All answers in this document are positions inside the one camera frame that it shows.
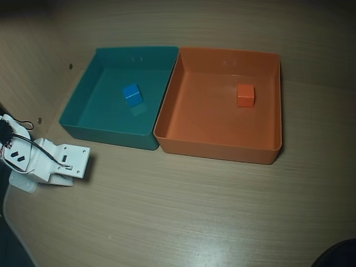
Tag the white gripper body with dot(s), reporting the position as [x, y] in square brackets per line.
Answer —
[73, 161]

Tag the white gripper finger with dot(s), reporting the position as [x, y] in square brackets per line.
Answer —
[65, 182]

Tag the blue cube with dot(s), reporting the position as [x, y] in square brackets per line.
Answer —
[132, 93]

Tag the orange cube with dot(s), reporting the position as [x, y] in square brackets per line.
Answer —
[245, 96]

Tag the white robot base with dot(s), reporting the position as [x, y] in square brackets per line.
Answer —
[23, 185]

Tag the teal plastic box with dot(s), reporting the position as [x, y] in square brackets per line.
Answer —
[105, 125]

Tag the orange plastic box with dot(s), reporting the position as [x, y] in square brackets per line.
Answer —
[208, 125]

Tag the black round object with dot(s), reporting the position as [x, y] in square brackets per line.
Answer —
[342, 258]

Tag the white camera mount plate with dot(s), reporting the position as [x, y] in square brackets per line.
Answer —
[75, 160]

